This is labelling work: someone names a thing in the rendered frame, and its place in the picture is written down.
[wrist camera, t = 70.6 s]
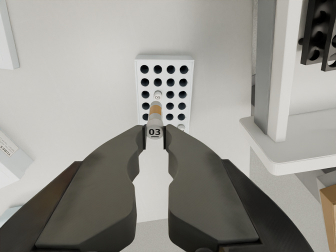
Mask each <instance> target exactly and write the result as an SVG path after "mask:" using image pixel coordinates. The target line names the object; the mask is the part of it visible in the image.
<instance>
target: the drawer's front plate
mask: <svg viewBox="0 0 336 252"><path fill-rule="evenodd" d="M254 118H255V116H249V117H243V118H241V119H240V120H239V130H240V132H241V133H242V135H243V136H244V137H245V139H246V140H247V142H248V143H249V145H250V146H251V147H252V149H253V150H254V152H255V153H256V154H257V156H258V157H259V159H260V160H261V161H262V163H263V164H264V166H265V167H266V169H267V170H268V171H269V172H270V173H271V174H272V175H275V176H281V175H287V174H294V173H300V172H306V171H313V170H319V169H326V168H332V167H336V107H334V108H329V109H323V110H317V111H311V112H305V113H299V114H293V115H288V120H287V128H286V136H285V141H283V142H274V141H273V140H272V138H271V137H270V136H269V135H268V134H264V133H263V132H262V130H261V129H260V128H259V127H258V126H257V125H256V124H255V123H254Z"/></svg>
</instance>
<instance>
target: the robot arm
mask: <svg viewBox="0 0 336 252"><path fill-rule="evenodd" d="M146 143H147V126H144V125H139V124H138V125H135V126H133V127H132V128H130V129H128V130H126V131H124V132H123V133H121V134H119V135H117V136H115V137H114V138H112V139H110V140H108V141H107V142H105V143H103V144H102V145H100V146H99V147H98V148H96V149H95V150H94V151H93V152H91V153H90V154H89V155H88V156H87V157H86V158H85V159H84V160H82V161H74V162H73V163H72V164H71V165H70V166H68V167H67V168H66V169H65V170H64V171H63V172H61V173H60V174H59V175H58V176H57V177H56V178H54V179H53V180H52V181H51V182H50V183H49V184H47V185H46V186H45V187H44V188H43V189H42V190H40V191H39V192H38V193H37V194H36V195H35V196H33V197H32V198H31V199H30V200H29V201H28V202H27V203H25V204H24V205H23V206H22V207H21V208H20V209H19V210H18V211H16V212H15V213H14V214H13V215H12V216H11V217H10V218H9V219H8V220H7V221H6V222H5V223H4V224H3V225H2V226H1V227H0V252H120V251H121V250H123V249H124V248H126V247H127V246H129V245H130V244H131V243H132V242H133V240H134V239H135V235H136V225H137V205H136V193H135V186H134V184H133V181H134V179H135V178H136V177H137V176H138V174H139V173H140V165H139V155H140V154H141V153H142V152H143V150H146ZM163 149H164V150H166V151H167V153H168V173H169V174H170V176H171V177H172V178H173V181H172V182H171V183H170V184H169V186H168V236H169V239H170V240H171V242H172V243H173V244H175V245H176V246H178V247H179V248H181V249H182V250H184V251H186V252H314V250H313V249H312V247H311V246H310V244H309V243H308V241H307V240H306V238H305V237H304V236H303V234H302V233H301V231H300V230H299V229H298V228H297V226H296V225H295V224H294V223H293V221H292V220H291V219H290V218H289V217H288V215H287V214H286V213H285V212H284V211H283V210H282V209H281V208H280V207H279V206H278V205H277V204H276V203H275V202H274V201H273V200H272V199H271V198H270V197H269V196H268V195H267V194H266V193H265V192H263V191H262V190H261V189H260V188H259V187H258V186H257V185H256V184H255V183H254V182H253V181H252V180H251V179H249V178H248V177H247V176H246V175H245V174H244V173H243V172H242V171H241V170H240V169H239V168H238V167H237V166H235V165H234V164H233V163H232V162H231V161H230V160H229V159H222V158H221V157H220V156H219V155H218V154H216V153H215V152H214V151H213V150H212V149H211V148H209V147H208V146H207V145H205V144H204V143H203V142H201V141H200V140H198V139H196V138H195V137H193V136H191V135H189V134H188V133H186V132H184V131H182V130H181V129H179V128H177V127H175V126H174V125H171V124H169V125H166V126H163Z"/></svg>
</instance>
